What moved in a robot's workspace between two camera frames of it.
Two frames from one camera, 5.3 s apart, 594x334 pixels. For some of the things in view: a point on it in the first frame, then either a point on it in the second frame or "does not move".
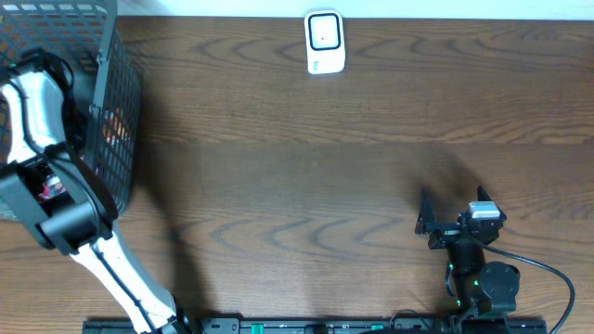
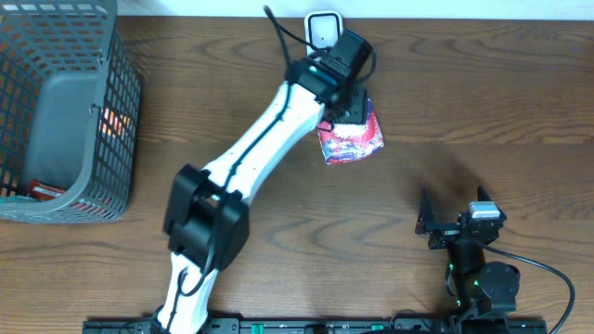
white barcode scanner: [325, 42] does not move
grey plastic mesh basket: [87, 34] does not move
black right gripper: [451, 231] does not move
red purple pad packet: [46, 191] to [347, 142]
